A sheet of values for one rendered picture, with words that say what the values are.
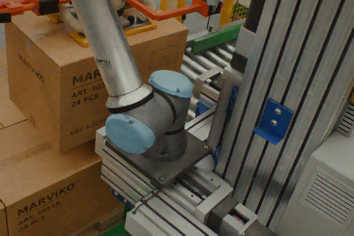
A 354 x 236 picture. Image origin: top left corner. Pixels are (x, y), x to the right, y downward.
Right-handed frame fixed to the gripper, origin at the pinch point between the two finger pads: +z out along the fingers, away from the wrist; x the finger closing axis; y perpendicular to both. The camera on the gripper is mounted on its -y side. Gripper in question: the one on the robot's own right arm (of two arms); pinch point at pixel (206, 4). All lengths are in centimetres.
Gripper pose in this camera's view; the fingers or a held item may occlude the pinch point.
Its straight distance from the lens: 176.4
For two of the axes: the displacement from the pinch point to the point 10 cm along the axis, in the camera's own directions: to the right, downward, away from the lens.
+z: -1.4, 7.9, 6.0
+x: 6.7, 5.2, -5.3
